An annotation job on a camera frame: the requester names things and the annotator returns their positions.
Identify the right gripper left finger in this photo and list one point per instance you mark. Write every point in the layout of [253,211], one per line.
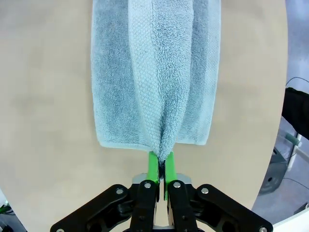
[142,207]

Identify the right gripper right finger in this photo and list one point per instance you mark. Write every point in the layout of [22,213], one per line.
[181,207]

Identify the light blue towel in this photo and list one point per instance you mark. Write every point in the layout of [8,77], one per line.
[113,84]

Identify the dark grey plastic stool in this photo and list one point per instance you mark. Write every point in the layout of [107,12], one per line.
[275,169]

